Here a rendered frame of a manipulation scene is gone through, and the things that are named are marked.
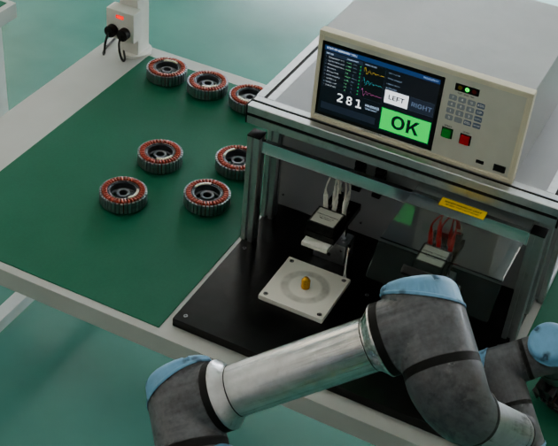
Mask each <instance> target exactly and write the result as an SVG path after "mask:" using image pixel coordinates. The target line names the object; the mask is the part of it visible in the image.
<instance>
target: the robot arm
mask: <svg viewBox="0 0 558 446"><path fill-rule="evenodd" d="M379 296H380V298H381V300H379V301H376V302H373V303H371V304H368V306H367V308H366V310H365V311H364V314H363V316H362V317H361V318H359V319H355V320H352V321H349V322H347V323H344V324H342V325H339V326H336V327H333V328H330V329H327V330H324V331H322V332H320V333H317V334H312V335H309V336H308V337H305V338H302V339H299V340H296V341H295V342H290V343H287V344H284V345H282V346H280V347H277V348H274V349H271V350H267V351H265V352H262V353H260V354H257V355H254V356H252V357H249V358H245V359H242V360H240V361H237V362H235V363H232V364H229V365H228V364H226V363H224V362H223V361H221V360H219V359H214V360H211V359H210V358H209V357H208V356H205V355H192V356H187V357H186V358H178V359H176V360H173V361H171V362H169V363H166V364H164V365H163V366H161V367H160V368H158V369H157V370H155V371H154V372H153V373H152V374H151V375H150V377H149V378H148V380H147V382H146V385H145V390H146V397H147V402H146V407H147V410H148V412H149V414H150V420H151V429H152V434H153V439H154V444H155V446H233V445H230V444H229V439H228V434H227V433H228V432H231V431H234V430H237V429H238V428H240V426H242V424H243V422H244V418H245V416H248V415H251V414H253V413H256V412H259V411H264V410H266V409H269V408H272V407H275V406H277V405H280V404H284V403H287V402H289V401H292V400H295V399H298V398H301V397H303V396H308V395H311V394H313V393H316V392H319V391H322V390H324V389H327V388H332V387H335V386H337V385H340V384H343V383H346V382H348V381H353V380H356V379H359V378H361V377H364V376H367V375H370V374H372V373H377V372H380V371H381V372H384V373H387V374H389V375H390V376H392V377H396V376H399V375H401V374H402V375H403V378H404V381H405V384H406V387H407V393H408V394H409V396H410V398H411V400H412V402H413V404H414V406H415V408H416V410H418V411H419V413H420V414H421V415H422V417H423V418H424V419H425V421H426V422H427V423H428V424H429V425H430V426H431V427H432V428H433V429H434V430H435V431H436V432H437V433H438V434H440V435H441V436H442V437H444V438H445V439H446V440H448V441H449V442H451V443H454V444H456V445H459V446H480V445H481V446H546V440H544V437H543V434H542V432H541V429H540V426H539V421H538V418H537V415H536V412H535V410H534V407H533V404H532V400H531V396H530V393H529V390H528V388H527V385H526V381H531V380H534V379H536V378H538V377H541V379H540V380H539V381H538V383H537V384H536V386H535V387H534V389H533V390H532V391H533V393H534V396H535V397H536V398H537V399H538V397H540V400H541V401H542V402H544V403H545V404H546V405H547V407H548V408H550V409H551V410H553V411H555V412H556V413H558V324H557V323H554V322H545V323H542V324H539V325H537V326H536V327H535V328H534V329H533V330H532V331H531V333H530V335H529V336H525V337H523V338H522V339H518V340H515V341H512V342H507V343H503V344H501V345H498V346H494V347H491V348H485V349H484V350H480V351H478V348H477V344H476V340H475V337H474V335H473V331H472V328H471V325H470V323H469V317H468V314H467V311H466V308H467V306H466V304H465V303H464V302H463V300H462V297H461V292H460V290H459V288H458V286H457V284H456V283H455V282H454V281H453V280H452V279H450V278H447V277H445V276H441V275H433V274H425V275H415V276H409V277H405V278H400V279H397V280H395V281H390V282H388V283H387V284H386V285H383V286H382V287H381V289H380V295H379ZM536 393H537V394H536Z"/></svg>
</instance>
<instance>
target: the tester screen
mask: <svg viewBox="0 0 558 446"><path fill-rule="evenodd" d="M440 82H441V80H438V79H435V78H432V77H430V76H426V75H423V74H420V73H416V72H412V71H409V70H407V69H404V68H400V67H397V66H395V65H390V64H386V63H384V62H381V61H378V60H374V59H372V58H367V57H364V56H361V55H358V54H355V53H352V52H349V51H346V50H341V49H339V48H335V47H332V46H329V45H327V44H325V51H324V58H323V66H322V80H321V87H320V95H319V103H318V111H321V112H326V113H328V114H331V115H334V116H337V117H339V118H342V119H347V120H350V121H352V122H355V123H358V124H361V125H363V126H366V127H371V128H374V129H376V130H379V131H382V132H385V133H387V134H390V135H395V136H397V137H400V138H403V139H406V140H409V141H411V142H416V143H419V144H421V145H424V146H427V147H428V146H429V141H428V144H427V143H424V142H418V141H416V140H413V139H410V138H407V137H405V136H402V135H397V134H394V133H392V132H389V131H386V130H383V129H381V128H379V124H380V118H381V112H382V107H383V108H386V109H390V110H393V111H396V112H400V113H403V114H406V115H408V116H411V117H414V118H417V119H422V120H425V121H428V122H430V123H431V127H430V132H431V128H432V123H433V119H434V113H435V109H436V104H437V100H438V92H439V86H440ZM386 89H388V90H391V91H394V92H397V93H400V94H402V95H405V96H411V97H413V98H416V99H419V100H422V101H424V102H427V103H431V104H435V105H434V110H433V115H432V117H428V116H425V115H422V114H420V113H417V112H414V111H410V110H407V109H403V108H400V107H398V106H395V105H392V104H387V103H385V102H384V93H385V90H386ZM337 92H338V93H342V94H345V95H348V96H352V97H355V98H358V99H360V100H363V106H362V111H361V110H358V109H355V108H352V107H350V106H347V105H344V104H340V103H337V102H335V100H336V93H337ZM321 101H324V102H327V103H330V104H334V105H337V106H340V107H343V108H346V109H348V110H351V111H354V112H359V113H362V114H365V115H368V116H370V117H373V118H376V119H375V125H373V124H370V123H368V122H365V121H362V120H359V119H355V118H352V117H349V116H346V115H344V114H341V113H338V112H335V111H330V110H327V109H324V108H321ZM429 140H430V135H429Z"/></svg>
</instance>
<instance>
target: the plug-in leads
mask: <svg viewBox="0 0 558 446"><path fill-rule="evenodd" d="M330 178H331V177H329V179H328V181H327V184H326V187H325V189H324V194H323V207H325V208H328V209H329V207H328V193H327V187H328V184H329V180H330ZM342 189H343V187H342V181H340V180H337V179H336V180H335V186H334V190H333V193H332V198H331V199H332V204H331V207H332V209H331V210H332V211H337V204H338V202H341V201H342V200H343V198H344V201H343V205H342V214H344V215H346V211H348V209H347V208H348V204H349V201H350V197H351V196H350V195H351V184H349V191H348V194H346V193H347V182H346V183H345V197H344V192H342V191H341V190H342Z"/></svg>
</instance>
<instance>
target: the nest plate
mask: <svg viewBox="0 0 558 446"><path fill-rule="evenodd" d="M305 276H307V277H308V278H309V279H310V280H311V281H310V289H308V290H304V289H302V288H301V280H302V278H304V277H305ZM350 283H351V280H350V279H347V278H343V276H340V275H338V274H335V273H332V272H329V271H327V270H324V269H321V268H320V267H317V266H314V265H310V264H308V263H306V262H303V261H301V260H298V259H295V258H292V257H288V258H287V260H286V261H285V262H284V263H283V265H282V266H281V267H280V269H279V270H278V271H277V272H276V274H275V275H274V276H273V278H272V279H271V280H270V281H269V283H268V284H267V285H266V286H265V287H264V288H263V289H262V290H261V292H260V293H259V297H258V299H260V300H262V301H265V302H267V303H270V304H273V305H275V306H278V307H280V308H283V309H285V310H287V311H291V312H294V313H296V314H298V315H300V316H303V317H305V318H308V319H311V320H313V321H316V322H318V323H322V322H323V321H324V320H325V319H326V317H327V316H328V314H329V313H330V311H331V310H332V308H333V307H334V306H335V304H336V303H337V301H338V300H339V298H340V297H341V295H343V293H344V292H345V290H346V289H347V287H348V286H349V285H350Z"/></svg>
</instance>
